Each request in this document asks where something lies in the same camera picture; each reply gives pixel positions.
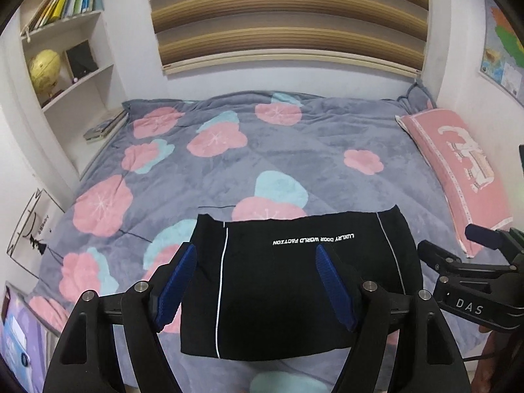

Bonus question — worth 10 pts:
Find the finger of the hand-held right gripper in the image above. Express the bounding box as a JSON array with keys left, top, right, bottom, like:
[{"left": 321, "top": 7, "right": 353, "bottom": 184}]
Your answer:
[
  {"left": 464, "top": 223, "right": 524, "bottom": 262},
  {"left": 417, "top": 240, "right": 517, "bottom": 281}
]

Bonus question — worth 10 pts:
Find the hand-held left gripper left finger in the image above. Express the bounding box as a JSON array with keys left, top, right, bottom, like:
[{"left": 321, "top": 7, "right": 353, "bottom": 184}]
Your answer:
[{"left": 43, "top": 242, "right": 198, "bottom": 393}]

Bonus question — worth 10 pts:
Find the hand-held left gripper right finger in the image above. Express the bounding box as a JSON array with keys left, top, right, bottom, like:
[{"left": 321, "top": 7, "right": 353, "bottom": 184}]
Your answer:
[{"left": 315, "top": 243, "right": 471, "bottom": 393}]

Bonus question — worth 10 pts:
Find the black hoodie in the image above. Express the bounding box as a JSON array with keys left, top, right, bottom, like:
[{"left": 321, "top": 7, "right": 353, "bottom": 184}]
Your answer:
[{"left": 180, "top": 205, "right": 423, "bottom": 362}]

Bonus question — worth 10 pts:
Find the person's right hand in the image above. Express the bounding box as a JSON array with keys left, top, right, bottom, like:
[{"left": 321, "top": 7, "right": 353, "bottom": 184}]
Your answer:
[{"left": 477, "top": 326, "right": 524, "bottom": 393}]

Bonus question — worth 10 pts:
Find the pink pillow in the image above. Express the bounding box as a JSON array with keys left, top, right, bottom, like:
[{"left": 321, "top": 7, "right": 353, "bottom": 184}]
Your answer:
[{"left": 395, "top": 107, "right": 515, "bottom": 258}]

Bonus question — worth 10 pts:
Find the grey floral blanket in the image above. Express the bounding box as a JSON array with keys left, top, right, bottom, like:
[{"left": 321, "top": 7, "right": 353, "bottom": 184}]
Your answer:
[{"left": 28, "top": 90, "right": 471, "bottom": 393}]

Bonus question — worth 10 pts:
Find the white paper bag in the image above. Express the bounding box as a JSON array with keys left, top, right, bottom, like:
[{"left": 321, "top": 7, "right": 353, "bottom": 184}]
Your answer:
[{"left": 6, "top": 188, "right": 66, "bottom": 280}]

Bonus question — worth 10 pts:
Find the grey pillow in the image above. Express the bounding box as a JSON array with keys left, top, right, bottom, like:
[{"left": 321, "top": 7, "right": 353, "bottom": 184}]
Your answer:
[{"left": 397, "top": 80, "right": 437, "bottom": 114}]

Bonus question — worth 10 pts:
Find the purple box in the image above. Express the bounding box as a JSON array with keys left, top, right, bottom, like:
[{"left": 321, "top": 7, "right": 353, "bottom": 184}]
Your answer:
[{"left": 0, "top": 282, "right": 47, "bottom": 393}]

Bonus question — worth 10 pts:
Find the stack of flat books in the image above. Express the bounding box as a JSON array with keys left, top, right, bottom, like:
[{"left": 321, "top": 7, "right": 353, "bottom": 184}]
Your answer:
[{"left": 84, "top": 108, "right": 129, "bottom": 144}]

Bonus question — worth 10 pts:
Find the white bookshelf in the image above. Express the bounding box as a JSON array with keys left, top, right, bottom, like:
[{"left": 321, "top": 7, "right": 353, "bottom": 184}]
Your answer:
[{"left": 18, "top": 0, "right": 130, "bottom": 181}]

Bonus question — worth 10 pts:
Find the yellow globe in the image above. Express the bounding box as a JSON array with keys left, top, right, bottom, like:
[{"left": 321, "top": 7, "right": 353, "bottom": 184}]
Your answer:
[{"left": 28, "top": 49, "right": 63, "bottom": 102}]

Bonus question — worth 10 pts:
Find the striped window blind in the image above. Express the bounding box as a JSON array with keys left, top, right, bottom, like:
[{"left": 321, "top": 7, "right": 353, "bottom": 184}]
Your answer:
[{"left": 144, "top": 0, "right": 430, "bottom": 79}]

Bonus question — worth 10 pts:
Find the wall map poster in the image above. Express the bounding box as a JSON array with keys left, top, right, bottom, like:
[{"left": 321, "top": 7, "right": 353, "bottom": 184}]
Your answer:
[{"left": 479, "top": 0, "right": 524, "bottom": 108}]

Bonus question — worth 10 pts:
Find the black picture frame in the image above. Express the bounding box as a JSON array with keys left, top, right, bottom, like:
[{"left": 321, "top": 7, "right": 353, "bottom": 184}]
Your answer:
[{"left": 65, "top": 40, "right": 99, "bottom": 79}]

